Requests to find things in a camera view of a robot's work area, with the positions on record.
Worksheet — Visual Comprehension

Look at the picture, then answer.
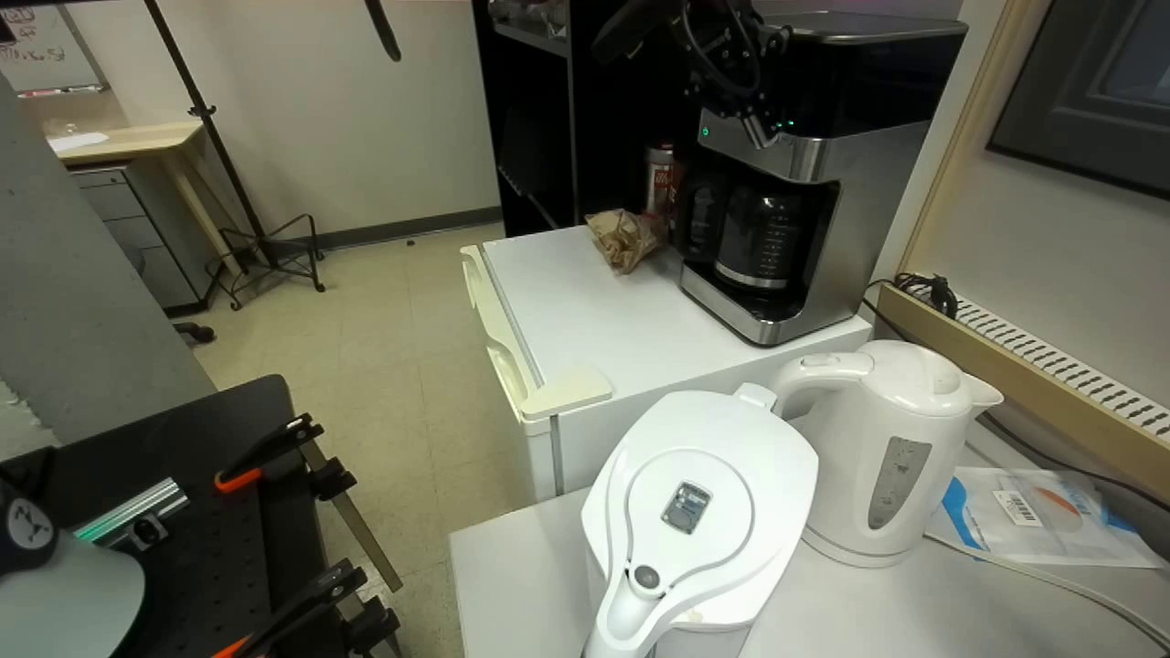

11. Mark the lower orange black clamp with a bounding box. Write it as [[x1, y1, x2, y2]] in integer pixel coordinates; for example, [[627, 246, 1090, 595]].
[[210, 560, 365, 658]]

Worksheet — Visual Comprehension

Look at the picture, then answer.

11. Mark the black cable bundle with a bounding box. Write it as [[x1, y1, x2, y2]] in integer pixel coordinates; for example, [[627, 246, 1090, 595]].
[[892, 269, 962, 320]]

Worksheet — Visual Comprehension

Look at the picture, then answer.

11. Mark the whiteboard on wall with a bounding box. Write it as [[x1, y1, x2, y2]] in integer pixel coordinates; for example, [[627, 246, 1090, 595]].
[[0, 2, 107, 96]]

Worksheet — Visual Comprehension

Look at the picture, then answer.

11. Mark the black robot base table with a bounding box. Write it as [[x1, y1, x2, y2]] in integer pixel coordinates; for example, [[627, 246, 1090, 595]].
[[3, 376, 321, 658]]

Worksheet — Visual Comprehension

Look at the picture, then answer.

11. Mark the wooden desk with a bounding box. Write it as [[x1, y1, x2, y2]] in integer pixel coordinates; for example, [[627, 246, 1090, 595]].
[[47, 118, 241, 274]]

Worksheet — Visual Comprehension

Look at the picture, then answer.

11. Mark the orange black clamp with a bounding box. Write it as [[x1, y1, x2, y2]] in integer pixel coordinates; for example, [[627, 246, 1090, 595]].
[[210, 411, 321, 494], [210, 560, 365, 658]]

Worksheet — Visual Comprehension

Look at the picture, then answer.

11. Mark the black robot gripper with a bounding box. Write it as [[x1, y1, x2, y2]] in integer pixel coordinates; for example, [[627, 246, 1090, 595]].
[[676, 0, 783, 138]]

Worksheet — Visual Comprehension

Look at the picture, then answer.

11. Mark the black tripod stand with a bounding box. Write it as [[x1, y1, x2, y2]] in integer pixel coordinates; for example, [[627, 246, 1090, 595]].
[[141, 0, 326, 311]]

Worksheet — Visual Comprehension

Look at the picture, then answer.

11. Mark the white mini fridge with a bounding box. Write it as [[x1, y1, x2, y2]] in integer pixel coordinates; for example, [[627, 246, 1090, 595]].
[[460, 226, 871, 500]]

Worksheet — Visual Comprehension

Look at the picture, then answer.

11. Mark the brown jar behind bag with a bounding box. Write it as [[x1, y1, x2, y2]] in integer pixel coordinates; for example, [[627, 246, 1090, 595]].
[[646, 143, 676, 218]]

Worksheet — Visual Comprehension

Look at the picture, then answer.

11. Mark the white baseboard heater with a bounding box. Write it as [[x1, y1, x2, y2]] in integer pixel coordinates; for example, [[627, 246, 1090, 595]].
[[876, 286, 1170, 500]]

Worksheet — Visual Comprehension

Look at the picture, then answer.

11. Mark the dark framed picture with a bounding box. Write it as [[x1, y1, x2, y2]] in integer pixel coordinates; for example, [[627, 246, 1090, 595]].
[[990, 0, 1170, 198]]

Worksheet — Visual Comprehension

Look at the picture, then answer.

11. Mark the upper orange black clamp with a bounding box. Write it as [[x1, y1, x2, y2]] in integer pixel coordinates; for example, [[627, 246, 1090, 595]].
[[210, 411, 321, 494]]

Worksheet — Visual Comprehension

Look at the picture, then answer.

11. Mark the white electric kettle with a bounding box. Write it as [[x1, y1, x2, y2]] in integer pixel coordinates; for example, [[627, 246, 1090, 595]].
[[770, 341, 1006, 565]]

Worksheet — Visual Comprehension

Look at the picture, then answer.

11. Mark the white water filter pitcher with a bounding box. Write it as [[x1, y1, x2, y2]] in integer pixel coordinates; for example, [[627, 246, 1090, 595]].
[[581, 384, 820, 658]]

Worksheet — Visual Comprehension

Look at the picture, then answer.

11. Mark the blue white plastic packet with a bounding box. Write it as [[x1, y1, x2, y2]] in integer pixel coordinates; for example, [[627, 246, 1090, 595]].
[[944, 469, 1160, 565]]

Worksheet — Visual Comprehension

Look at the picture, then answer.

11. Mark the black shelving unit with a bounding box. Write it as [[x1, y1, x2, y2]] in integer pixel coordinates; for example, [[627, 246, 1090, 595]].
[[471, 0, 698, 238]]

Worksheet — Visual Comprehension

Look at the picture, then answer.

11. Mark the grey kettle power cable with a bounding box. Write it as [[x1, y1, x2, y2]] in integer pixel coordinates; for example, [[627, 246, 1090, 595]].
[[916, 529, 1170, 653]]

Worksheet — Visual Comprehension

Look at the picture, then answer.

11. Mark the black silver coffeemaker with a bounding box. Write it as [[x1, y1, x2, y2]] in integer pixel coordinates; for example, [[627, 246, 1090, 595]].
[[676, 9, 965, 345]]

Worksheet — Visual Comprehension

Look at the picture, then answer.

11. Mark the grey filing cabinet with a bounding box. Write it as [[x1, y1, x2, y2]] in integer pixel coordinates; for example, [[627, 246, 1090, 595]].
[[74, 159, 219, 315]]

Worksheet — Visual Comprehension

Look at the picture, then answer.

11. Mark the glass coffee carafe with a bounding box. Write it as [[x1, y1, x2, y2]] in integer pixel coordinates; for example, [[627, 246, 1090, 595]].
[[715, 185, 808, 289]]

